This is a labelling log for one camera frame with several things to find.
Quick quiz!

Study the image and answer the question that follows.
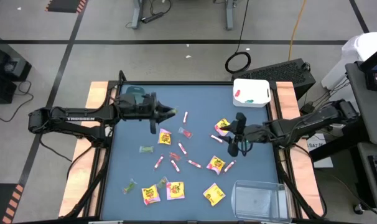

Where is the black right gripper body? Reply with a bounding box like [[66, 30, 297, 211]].
[[227, 113, 266, 157]]

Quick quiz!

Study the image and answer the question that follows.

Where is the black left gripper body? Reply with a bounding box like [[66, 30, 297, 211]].
[[137, 91, 164, 135]]

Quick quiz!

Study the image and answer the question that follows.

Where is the teal plastic bin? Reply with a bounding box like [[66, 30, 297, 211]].
[[125, 85, 147, 105]]

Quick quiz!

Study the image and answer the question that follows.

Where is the white plastic bin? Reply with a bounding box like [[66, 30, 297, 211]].
[[232, 78, 272, 108]]

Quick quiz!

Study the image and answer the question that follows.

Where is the wooden table side board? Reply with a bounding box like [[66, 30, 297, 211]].
[[275, 81, 325, 218], [58, 81, 118, 218]]

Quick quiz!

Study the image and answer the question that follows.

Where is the clear plastic bin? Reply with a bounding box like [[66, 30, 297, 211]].
[[231, 179, 292, 223]]

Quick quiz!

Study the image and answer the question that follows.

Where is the black computer tower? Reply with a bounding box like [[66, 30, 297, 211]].
[[231, 58, 317, 100]]

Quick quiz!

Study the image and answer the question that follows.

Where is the white printed paper sheet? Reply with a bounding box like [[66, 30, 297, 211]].
[[306, 133, 334, 169]]

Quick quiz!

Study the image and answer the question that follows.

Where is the black power strip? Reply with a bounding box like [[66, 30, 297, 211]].
[[141, 11, 164, 24]]

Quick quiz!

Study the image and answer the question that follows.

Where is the grey metal table leg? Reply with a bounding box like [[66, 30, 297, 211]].
[[131, 0, 145, 30], [225, 0, 236, 31]]

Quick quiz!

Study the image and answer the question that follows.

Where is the grey desk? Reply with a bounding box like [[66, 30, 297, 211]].
[[345, 62, 377, 218]]

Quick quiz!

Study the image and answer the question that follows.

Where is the black orange striped mat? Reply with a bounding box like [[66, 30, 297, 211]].
[[0, 182, 25, 224], [44, 0, 89, 14]]

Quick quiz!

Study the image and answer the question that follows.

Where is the white trash bin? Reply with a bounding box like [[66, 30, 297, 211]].
[[320, 31, 377, 108]]

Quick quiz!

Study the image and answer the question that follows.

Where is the black floor equipment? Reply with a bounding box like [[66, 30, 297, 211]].
[[0, 29, 32, 105]]

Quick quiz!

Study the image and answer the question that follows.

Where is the black hanging cable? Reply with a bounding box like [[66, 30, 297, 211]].
[[224, 0, 252, 75]]

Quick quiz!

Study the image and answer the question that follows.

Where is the yellow hanging cable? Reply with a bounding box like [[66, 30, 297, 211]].
[[287, 0, 307, 62]]

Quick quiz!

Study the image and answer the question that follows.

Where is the black floor cable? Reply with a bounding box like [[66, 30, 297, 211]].
[[0, 80, 34, 123]]

